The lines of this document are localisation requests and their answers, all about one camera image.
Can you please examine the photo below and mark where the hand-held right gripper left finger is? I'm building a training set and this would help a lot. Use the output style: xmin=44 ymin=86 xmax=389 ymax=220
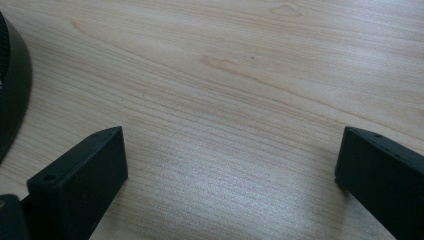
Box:
xmin=21 ymin=126 xmax=129 ymax=240

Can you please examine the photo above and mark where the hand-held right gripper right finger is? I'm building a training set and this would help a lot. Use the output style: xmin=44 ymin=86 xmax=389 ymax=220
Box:
xmin=334 ymin=126 xmax=424 ymax=240

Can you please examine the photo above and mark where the black round mesh basket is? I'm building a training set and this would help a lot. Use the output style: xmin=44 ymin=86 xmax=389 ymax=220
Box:
xmin=0 ymin=11 xmax=34 ymax=163

